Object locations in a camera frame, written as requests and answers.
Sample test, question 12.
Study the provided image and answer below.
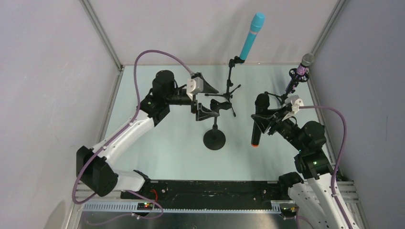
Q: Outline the electronics board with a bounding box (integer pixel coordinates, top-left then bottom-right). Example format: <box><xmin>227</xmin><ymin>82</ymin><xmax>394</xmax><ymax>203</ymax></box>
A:
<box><xmin>137</xmin><ymin>202</ymin><xmax>154</xmax><ymax>211</ymax></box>
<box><xmin>280</xmin><ymin>206</ymin><xmax>299</xmax><ymax>220</ymax></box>

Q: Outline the grey slotted cable duct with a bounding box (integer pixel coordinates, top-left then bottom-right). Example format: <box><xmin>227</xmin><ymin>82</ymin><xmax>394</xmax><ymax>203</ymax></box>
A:
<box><xmin>82</xmin><ymin>201</ymin><xmax>281</xmax><ymax>214</ymax></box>

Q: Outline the purple glitter microphone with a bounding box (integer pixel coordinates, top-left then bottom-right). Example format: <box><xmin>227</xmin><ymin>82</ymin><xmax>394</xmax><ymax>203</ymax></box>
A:
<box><xmin>285</xmin><ymin>52</ymin><xmax>315</xmax><ymax>94</ymax></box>

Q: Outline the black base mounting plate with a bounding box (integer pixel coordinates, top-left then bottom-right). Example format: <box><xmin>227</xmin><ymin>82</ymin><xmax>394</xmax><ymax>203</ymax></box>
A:
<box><xmin>137</xmin><ymin>180</ymin><xmax>290</xmax><ymax>210</ymax></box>

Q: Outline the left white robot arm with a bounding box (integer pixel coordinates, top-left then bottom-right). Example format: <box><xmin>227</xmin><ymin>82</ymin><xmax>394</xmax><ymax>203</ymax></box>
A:
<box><xmin>76</xmin><ymin>70</ymin><xmax>219</xmax><ymax>197</ymax></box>

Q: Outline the round base microphone stand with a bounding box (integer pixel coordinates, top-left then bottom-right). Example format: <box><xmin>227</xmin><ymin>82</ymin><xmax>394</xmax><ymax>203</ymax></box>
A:
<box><xmin>203</xmin><ymin>99</ymin><xmax>232</xmax><ymax>150</ymax></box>

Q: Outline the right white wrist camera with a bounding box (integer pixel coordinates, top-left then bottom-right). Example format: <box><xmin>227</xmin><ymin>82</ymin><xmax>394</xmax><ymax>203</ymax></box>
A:
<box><xmin>282</xmin><ymin>95</ymin><xmax>305</xmax><ymax>121</ymax></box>

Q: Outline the left electronics board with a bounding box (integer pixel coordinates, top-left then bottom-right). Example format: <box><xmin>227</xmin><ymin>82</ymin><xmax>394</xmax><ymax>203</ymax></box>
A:
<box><xmin>137</xmin><ymin>202</ymin><xmax>154</xmax><ymax>211</ymax></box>

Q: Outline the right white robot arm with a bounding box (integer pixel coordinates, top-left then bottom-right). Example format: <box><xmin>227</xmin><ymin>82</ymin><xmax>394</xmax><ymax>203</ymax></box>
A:
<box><xmin>251</xmin><ymin>104</ymin><xmax>359</xmax><ymax>229</ymax></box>

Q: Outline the tripod shock mount stand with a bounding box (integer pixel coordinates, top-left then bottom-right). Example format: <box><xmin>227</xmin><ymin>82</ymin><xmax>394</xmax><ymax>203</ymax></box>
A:
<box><xmin>264</xmin><ymin>66</ymin><xmax>309</xmax><ymax>105</ymax></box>

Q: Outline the black microphone orange end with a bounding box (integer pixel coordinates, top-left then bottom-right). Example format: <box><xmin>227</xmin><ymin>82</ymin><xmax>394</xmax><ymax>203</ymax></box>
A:
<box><xmin>251</xmin><ymin>93</ymin><xmax>270</xmax><ymax>147</ymax></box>

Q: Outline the small tripod clip stand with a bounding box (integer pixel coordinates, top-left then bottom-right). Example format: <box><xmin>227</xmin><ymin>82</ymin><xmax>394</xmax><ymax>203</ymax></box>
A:
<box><xmin>204</xmin><ymin>56</ymin><xmax>245</xmax><ymax>117</ymax></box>

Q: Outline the blue microphone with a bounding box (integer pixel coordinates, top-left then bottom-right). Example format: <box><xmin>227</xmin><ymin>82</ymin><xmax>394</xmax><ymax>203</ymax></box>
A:
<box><xmin>239</xmin><ymin>12</ymin><xmax>266</xmax><ymax>63</ymax></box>

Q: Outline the right electronics board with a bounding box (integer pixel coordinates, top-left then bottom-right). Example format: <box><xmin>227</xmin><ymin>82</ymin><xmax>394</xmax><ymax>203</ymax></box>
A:
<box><xmin>280</xmin><ymin>206</ymin><xmax>299</xmax><ymax>220</ymax></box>

